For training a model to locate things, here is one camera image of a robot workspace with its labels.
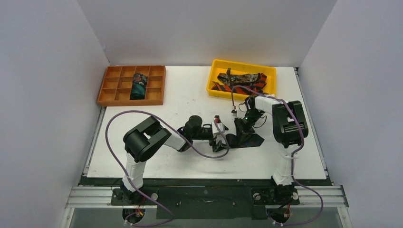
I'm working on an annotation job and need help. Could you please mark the navy striped tie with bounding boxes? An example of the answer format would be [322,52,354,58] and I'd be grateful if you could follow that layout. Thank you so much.
[226,133,264,148]

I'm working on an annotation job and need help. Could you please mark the yellow plastic tray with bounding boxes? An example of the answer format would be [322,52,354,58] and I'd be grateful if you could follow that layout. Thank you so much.
[206,59,277,99]

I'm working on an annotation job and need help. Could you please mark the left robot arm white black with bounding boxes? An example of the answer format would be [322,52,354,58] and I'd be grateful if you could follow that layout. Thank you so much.
[120,115,229,204]

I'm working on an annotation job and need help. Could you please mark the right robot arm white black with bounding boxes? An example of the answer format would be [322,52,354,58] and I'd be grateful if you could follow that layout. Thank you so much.
[226,95,309,204]

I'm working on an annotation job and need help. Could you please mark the orange black striped tie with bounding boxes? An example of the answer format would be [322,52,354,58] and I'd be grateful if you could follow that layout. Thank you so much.
[212,73,267,95]

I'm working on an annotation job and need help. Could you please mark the rolled green patterned tie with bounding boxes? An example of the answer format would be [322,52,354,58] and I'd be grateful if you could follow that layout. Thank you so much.
[130,73,148,100]

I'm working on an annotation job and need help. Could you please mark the orange wooden divider tray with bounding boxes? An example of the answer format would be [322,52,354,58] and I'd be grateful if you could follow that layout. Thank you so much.
[97,65,166,107]

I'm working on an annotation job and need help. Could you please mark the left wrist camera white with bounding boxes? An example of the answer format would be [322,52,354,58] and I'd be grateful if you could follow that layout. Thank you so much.
[211,115,228,137]

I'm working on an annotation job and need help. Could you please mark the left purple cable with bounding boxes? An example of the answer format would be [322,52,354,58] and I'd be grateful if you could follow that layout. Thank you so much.
[104,110,231,228]

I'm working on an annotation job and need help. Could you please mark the purple cable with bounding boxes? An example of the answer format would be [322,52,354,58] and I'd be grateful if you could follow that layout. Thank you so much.
[230,85,324,227]
[104,110,231,228]

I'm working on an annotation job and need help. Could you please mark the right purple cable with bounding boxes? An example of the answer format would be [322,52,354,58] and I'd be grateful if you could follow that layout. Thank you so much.
[230,85,324,227]

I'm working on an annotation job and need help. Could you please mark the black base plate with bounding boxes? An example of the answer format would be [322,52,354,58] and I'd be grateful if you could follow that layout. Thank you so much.
[83,179,331,223]

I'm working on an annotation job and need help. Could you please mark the aluminium frame rail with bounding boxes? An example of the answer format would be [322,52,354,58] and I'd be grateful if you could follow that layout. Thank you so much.
[65,186,349,209]

